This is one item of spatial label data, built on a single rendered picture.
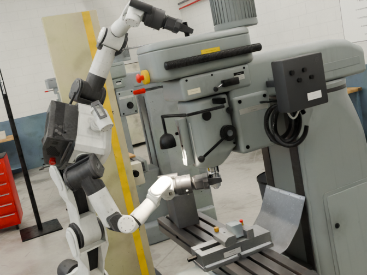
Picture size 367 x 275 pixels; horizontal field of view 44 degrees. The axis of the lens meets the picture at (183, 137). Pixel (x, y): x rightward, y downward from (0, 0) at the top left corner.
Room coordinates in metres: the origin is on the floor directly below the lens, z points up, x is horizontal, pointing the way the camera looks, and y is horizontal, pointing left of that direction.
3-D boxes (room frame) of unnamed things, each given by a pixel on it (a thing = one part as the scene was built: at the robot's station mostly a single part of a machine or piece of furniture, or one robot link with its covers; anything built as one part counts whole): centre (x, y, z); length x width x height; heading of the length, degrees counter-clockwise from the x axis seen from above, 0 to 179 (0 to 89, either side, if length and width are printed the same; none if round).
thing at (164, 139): (1.95, 0.07, 1.47); 0.07 x 0.07 x 0.06
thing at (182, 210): (2.46, 0.09, 1.01); 0.22 x 0.12 x 0.20; 14
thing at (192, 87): (2.03, -0.14, 1.68); 0.34 x 0.24 x 0.10; 112
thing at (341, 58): (2.21, -0.57, 1.66); 0.80 x 0.23 x 0.20; 112
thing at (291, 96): (1.82, -0.51, 1.62); 0.20 x 0.09 x 0.21; 112
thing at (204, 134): (2.02, -0.11, 1.47); 0.21 x 0.19 x 0.32; 22
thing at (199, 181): (2.02, -0.01, 1.24); 0.13 x 0.12 x 0.10; 177
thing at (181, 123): (1.98, 0.00, 1.45); 0.04 x 0.04 x 0.21; 22
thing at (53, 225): (5.62, 2.05, 1.06); 0.50 x 0.50 x 2.11; 22
